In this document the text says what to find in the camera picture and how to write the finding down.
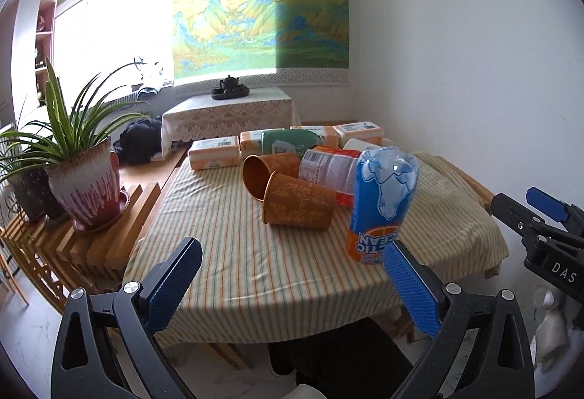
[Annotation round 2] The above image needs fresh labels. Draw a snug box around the white plastic cup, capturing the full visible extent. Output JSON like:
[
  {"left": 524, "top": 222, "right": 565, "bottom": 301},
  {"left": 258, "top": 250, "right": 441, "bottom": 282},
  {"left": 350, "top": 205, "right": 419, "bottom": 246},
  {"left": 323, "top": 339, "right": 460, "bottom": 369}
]
[{"left": 343, "top": 138, "right": 379, "bottom": 152}]

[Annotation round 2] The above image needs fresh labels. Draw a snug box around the orange patterned cup front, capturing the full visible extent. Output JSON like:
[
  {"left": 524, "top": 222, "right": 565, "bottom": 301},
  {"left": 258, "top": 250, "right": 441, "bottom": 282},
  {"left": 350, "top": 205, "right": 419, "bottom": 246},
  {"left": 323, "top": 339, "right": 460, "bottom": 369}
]
[{"left": 262, "top": 172, "right": 337, "bottom": 230}]

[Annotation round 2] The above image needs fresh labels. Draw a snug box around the orange patterned cup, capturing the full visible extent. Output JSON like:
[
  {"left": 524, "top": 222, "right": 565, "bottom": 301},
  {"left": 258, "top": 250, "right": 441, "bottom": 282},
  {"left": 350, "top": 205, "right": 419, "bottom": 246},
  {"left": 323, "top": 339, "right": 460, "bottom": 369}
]
[
  {"left": 262, "top": 172, "right": 337, "bottom": 230},
  {"left": 242, "top": 152, "right": 300, "bottom": 201}
]

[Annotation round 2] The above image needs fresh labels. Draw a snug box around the orange patterned cup rear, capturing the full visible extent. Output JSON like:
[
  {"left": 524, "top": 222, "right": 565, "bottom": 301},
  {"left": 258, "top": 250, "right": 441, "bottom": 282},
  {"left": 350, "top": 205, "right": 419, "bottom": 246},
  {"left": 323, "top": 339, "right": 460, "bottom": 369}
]
[{"left": 242, "top": 152, "right": 300, "bottom": 201}]

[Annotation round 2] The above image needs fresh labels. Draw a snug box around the right white gloved hand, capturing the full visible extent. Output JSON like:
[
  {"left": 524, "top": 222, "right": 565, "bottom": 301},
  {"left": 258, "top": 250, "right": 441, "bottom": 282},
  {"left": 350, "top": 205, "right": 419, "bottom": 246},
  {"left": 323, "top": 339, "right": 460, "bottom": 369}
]
[{"left": 531, "top": 286, "right": 574, "bottom": 397}]

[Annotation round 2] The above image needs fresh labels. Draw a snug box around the wooden slatted bench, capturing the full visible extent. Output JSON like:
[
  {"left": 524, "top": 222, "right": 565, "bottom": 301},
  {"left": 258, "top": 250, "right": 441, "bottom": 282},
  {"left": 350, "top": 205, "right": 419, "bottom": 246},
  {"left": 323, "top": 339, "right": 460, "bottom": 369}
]
[{"left": 1, "top": 148, "right": 186, "bottom": 313}]

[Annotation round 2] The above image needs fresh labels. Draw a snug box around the striped table cloth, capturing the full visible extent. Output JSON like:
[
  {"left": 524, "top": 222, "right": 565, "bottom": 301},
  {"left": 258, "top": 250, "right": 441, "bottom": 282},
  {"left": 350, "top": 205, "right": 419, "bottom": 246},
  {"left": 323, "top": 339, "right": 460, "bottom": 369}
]
[{"left": 124, "top": 158, "right": 509, "bottom": 346}]

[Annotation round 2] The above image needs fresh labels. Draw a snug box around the red white flower pot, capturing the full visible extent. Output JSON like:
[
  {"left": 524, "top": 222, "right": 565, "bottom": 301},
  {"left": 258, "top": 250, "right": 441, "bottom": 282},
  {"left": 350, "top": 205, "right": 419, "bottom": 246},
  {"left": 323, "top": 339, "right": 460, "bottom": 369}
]
[{"left": 46, "top": 136, "right": 130, "bottom": 233}]

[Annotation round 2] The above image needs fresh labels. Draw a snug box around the dark green flower pot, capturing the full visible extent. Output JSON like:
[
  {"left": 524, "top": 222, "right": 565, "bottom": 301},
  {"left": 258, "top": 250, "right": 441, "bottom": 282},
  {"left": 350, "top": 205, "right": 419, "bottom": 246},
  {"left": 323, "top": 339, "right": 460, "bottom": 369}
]
[{"left": 8, "top": 168, "right": 65, "bottom": 221}]

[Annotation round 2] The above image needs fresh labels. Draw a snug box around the orange tissue pack right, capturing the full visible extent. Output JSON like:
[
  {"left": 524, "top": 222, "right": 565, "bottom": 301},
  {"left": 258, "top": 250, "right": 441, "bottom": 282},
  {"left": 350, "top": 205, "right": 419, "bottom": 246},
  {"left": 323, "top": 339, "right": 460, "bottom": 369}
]
[{"left": 333, "top": 121, "right": 384, "bottom": 146}]

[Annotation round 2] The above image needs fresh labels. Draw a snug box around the orange tissue pack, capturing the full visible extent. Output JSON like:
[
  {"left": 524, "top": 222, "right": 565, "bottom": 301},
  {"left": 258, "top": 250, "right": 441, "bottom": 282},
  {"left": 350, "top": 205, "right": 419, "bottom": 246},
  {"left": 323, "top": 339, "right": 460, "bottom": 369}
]
[
  {"left": 188, "top": 136, "right": 241, "bottom": 171},
  {"left": 333, "top": 121, "right": 384, "bottom": 146},
  {"left": 239, "top": 125, "right": 338, "bottom": 159}
]

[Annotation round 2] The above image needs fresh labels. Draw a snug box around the black bag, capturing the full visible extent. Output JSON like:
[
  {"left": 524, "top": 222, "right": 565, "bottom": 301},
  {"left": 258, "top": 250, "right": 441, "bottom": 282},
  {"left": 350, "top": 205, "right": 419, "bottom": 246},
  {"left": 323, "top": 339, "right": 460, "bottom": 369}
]
[{"left": 114, "top": 117, "right": 161, "bottom": 166}]

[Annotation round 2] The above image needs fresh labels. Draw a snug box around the clear red labelled jar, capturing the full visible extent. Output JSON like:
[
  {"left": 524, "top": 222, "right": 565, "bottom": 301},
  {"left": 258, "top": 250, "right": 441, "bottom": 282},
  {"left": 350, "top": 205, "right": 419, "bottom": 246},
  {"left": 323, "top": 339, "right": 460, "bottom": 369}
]
[{"left": 299, "top": 146, "right": 361, "bottom": 208}]

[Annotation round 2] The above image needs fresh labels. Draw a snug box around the orange tissue pack left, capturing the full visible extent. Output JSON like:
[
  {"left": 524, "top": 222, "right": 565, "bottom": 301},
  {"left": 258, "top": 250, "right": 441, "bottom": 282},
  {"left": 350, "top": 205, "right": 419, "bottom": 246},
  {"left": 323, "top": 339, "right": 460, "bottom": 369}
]
[{"left": 188, "top": 136, "right": 241, "bottom": 171}]

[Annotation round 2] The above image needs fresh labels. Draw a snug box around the green spider plant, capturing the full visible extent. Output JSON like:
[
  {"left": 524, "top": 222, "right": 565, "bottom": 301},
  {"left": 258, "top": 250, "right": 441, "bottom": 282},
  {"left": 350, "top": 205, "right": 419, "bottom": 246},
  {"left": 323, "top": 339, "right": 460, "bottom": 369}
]
[{"left": 1, "top": 61, "right": 145, "bottom": 182}]

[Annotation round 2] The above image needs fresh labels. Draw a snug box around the orange tissue pack middle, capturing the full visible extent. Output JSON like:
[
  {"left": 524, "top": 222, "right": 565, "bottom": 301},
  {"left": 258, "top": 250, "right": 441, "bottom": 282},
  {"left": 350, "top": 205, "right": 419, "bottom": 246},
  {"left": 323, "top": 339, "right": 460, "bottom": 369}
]
[{"left": 239, "top": 125, "right": 338, "bottom": 159}]

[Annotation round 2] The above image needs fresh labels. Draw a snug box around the lace covered side table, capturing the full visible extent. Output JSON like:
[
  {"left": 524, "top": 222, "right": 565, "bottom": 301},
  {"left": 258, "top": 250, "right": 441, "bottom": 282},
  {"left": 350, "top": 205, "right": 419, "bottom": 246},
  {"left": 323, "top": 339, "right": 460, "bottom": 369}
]
[{"left": 161, "top": 87, "right": 301, "bottom": 157}]

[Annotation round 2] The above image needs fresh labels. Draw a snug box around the green thermos bottle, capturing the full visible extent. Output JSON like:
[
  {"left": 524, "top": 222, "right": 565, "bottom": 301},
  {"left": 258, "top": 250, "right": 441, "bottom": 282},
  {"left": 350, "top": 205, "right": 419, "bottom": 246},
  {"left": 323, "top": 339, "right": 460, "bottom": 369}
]
[{"left": 261, "top": 129, "right": 320, "bottom": 158}]

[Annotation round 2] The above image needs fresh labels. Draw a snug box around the black teapot set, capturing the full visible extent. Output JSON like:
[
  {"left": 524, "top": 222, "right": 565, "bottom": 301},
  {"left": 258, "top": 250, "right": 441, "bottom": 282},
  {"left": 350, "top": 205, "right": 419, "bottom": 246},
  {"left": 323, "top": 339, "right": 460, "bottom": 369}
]
[{"left": 211, "top": 75, "right": 249, "bottom": 101}]

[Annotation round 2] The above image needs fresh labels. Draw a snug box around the landscape painting roller blind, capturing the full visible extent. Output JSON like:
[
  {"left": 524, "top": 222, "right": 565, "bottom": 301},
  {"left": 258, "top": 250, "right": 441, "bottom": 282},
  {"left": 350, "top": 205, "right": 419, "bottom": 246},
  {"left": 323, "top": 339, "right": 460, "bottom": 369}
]
[{"left": 172, "top": 0, "right": 349, "bottom": 86}]

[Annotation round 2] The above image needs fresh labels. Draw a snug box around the white pink wall shelf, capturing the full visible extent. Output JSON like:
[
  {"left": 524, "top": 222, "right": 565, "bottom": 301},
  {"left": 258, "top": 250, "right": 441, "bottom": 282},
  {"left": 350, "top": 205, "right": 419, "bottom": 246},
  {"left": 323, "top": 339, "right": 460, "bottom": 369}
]
[{"left": 11, "top": 0, "right": 57, "bottom": 113}]

